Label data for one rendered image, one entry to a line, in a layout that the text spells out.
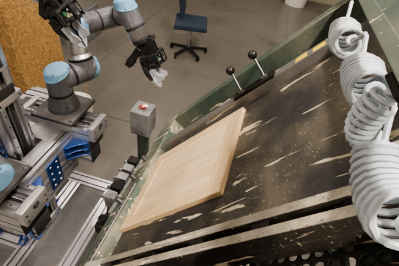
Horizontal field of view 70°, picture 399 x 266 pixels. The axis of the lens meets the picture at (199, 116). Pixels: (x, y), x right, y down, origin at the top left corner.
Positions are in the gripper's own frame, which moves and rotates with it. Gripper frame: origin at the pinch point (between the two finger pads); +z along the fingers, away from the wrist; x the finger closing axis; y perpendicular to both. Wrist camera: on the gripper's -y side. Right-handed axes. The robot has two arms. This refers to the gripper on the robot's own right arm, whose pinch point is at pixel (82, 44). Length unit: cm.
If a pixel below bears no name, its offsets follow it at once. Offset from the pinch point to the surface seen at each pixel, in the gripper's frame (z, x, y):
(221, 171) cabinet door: 41, -6, 44
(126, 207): 65, -28, -1
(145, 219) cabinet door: 56, -29, 18
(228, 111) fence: 53, 26, 23
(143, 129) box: 77, 15, -40
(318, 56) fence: 34, 45, 57
